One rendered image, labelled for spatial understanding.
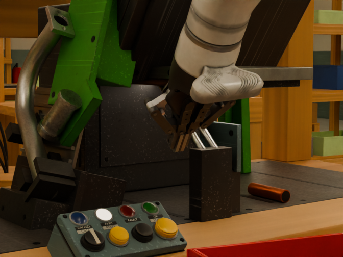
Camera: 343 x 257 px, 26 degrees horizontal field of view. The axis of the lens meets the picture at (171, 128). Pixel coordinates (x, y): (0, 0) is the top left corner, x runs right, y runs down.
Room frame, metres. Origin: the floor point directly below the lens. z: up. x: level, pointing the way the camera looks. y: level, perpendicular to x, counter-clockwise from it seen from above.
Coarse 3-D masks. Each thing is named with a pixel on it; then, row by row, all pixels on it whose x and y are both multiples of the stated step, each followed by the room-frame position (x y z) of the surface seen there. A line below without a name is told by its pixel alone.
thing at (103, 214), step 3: (99, 210) 0.91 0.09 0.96; (102, 210) 0.91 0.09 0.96; (105, 210) 0.91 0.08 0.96; (96, 213) 0.90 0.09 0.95; (99, 213) 0.90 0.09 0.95; (102, 213) 0.90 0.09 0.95; (105, 213) 0.90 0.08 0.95; (108, 213) 0.91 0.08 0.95; (99, 216) 0.90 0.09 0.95; (102, 216) 0.90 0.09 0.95; (105, 216) 0.90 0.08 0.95; (108, 216) 0.90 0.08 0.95; (111, 216) 0.91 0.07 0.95; (102, 219) 0.90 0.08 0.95; (105, 219) 0.90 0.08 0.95; (108, 219) 0.90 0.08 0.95
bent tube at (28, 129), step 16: (48, 16) 1.16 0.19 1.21; (64, 16) 1.18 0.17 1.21; (48, 32) 1.17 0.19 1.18; (64, 32) 1.15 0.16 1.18; (32, 48) 1.19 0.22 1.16; (48, 48) 1.18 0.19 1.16; (32, 64) 1.19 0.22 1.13; (32, 80) 1.20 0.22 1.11; (16, 96) 1.19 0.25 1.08; (32, 96) 1.20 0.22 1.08; (16, 112) 1.18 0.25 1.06; (32, 112) 1.18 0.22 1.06; (32, 128) 1.14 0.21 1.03; (32, 144) 1.12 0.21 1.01; (32, 160) 1.10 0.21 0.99; (32, 176) 1.08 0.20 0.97
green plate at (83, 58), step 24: (72, 0) 1.20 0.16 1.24; (96, 0) 1.14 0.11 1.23; (72, 24) 1.18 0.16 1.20; (96, 24) 1.12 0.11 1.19; (72, 48) 1.16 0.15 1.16; (96, 48) 1.10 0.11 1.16; (120, 48) 1.14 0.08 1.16; (72, 72) 1.14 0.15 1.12; (96, 72) 1.10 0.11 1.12; (120, 72) 1.14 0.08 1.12
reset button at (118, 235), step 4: (112, 228) 0.88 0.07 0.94; (116, 228) 0.88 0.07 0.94; (120, 228) 0.88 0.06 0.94; (124, 228) 0.88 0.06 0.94; (112, 232) 0.87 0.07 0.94; (116, 232) 0.87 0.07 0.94; (120, 232) 0.87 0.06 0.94; (124, 232) 0.88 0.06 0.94; (112, 236) 0.87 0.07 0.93; (116, 236) 0.87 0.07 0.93; (120, 236) 0.87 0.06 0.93; (124, 236) 0.87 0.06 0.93; (128, 236) 0.87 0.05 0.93; (112, 240) 0.87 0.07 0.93; (116, 240) 0.87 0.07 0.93; (120, 240) 0.87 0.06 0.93; (124, 240) 0.87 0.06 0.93; (120, 244) 0.87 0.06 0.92
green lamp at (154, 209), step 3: (144, 204) 0.95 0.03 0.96; (147, 204) 0.95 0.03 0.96; (150, 204) 0.95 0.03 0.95; (153, 204) 0.95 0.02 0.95; (144, 207) 0.94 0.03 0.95; (147, 207) 0.94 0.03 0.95; (150, 207) 0.94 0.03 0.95; (153, 207) 0.94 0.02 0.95; (156, 207) 0.95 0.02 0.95; (147, 210) 0.94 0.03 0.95; (150, 210) 0.94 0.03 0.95; (153, 210) 0.94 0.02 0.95; (156, 210) 0.94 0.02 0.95
